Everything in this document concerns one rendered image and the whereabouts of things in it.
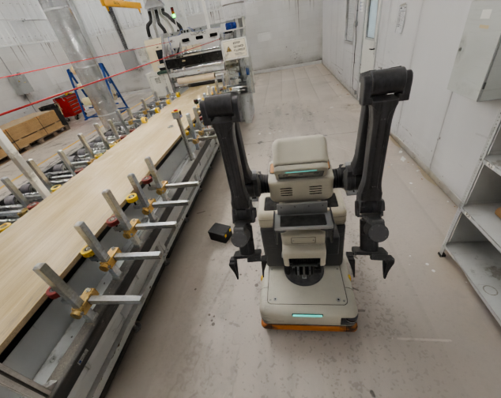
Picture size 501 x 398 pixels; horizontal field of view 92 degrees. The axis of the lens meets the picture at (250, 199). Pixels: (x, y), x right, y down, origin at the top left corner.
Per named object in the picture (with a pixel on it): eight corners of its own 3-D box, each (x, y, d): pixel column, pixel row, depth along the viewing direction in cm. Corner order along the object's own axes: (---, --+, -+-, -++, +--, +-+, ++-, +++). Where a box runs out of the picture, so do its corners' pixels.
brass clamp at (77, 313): (100, 293, 125) (96, 287, 123) (84, 319, 115) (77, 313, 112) (90, 293, 127) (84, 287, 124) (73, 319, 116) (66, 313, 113)
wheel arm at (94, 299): (145, 298, 118) (141, 294, 116) (142, 306, 115) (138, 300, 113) (69, 299, 126) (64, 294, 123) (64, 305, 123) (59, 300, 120)
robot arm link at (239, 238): (256, 206, 90) (233, 207, 92) (250, 212, 79) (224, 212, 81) (258, 237, 92) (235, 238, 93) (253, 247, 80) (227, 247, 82)
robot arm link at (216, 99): (240, 78, 73) (209, 83, 75) (234, 96, 63) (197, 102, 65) (261, 187, 104) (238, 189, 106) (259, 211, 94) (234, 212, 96)
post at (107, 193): (144, 245, 166) (109, 188, 138) (141, 249, 163) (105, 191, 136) (139, 245, 167) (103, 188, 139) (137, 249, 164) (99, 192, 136)
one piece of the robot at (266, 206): (269, 253, 209) (254, 167, 161) (336, 250, 199) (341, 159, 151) (267, 287, 182) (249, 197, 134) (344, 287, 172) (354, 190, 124)
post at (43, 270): (103, 321, 128) (44, 260, 100) (99, 328, 125) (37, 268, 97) (97, 321, 128) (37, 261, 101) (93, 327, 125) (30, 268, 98)
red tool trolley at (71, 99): (88, 114, 932) (76, 91, 885) (77, 120, 870) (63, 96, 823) (77, 116, 935) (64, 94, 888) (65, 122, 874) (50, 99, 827)
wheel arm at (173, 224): (178, 225, 157) (176, 220, 154) (176, 229, 154) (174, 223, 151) (118, 228, 164) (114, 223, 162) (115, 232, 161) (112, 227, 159)
